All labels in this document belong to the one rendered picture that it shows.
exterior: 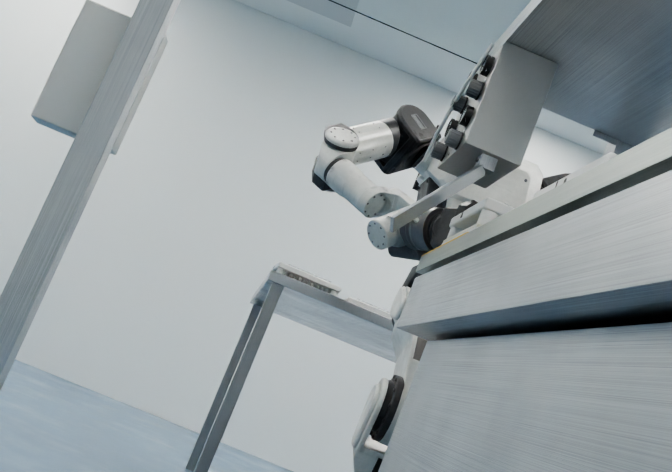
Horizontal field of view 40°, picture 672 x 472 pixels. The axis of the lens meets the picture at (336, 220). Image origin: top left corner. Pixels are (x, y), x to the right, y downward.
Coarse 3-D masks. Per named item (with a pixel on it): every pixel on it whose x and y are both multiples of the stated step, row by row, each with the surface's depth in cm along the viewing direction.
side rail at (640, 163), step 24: (648, 144) 79; (600, 168) 89; (624, 168) 82; (648, 168) 77; (552, 192) 102; (576, 192) 94; (600, 192) 88; (504, 216) 120; (528, 216) 108; (552, 216) 102; (456, 240) 146; (480, 240) 129; (432, 264) 159
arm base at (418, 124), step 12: (408, 108) 223; (408, 120) 220; (420, 120) 223; (408, 132) 219; (420, 132) 220; (432, 132) 222; (408, 144) 220; (420, 144) 219; (396, 156) 223; (408, 156) 221; (384, 168) 227; (396, 168) 224; (408, 168) 230
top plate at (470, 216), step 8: (488, 200) 146; (496, 200) 147; (472, 208) 155; (480, 208) 148; (488, 208) 146; (496, 208) 146; (504, 208) 146; (512, 208) 147; (456, 216) 166; (464, 216) 159; (472, 216) 155; (456, 224) 165; (464, 224) 163; (472, 224) 160
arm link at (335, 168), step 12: (324, 144) 202; (324, 156) 200; (336, 156) 199; (348, 156) 201; (324, 168) 199; (336, 168) 197; (348, 168) 196; (312, 180) 205; (324, 180) 201; (336, 180) 196; (348, 180) 195; (360, 180) 194; (336, 192) 198; (348, 192) 194; (360, 192) 192
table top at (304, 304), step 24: (264, 288) 331; (288, 288) 296; (312, 288) 297; (288, 312) 401; (312, 312) 351; (336, 312) 311; (360, 312) 298; (336, 336) 429; (360, 336) 372; (384, 336) 328
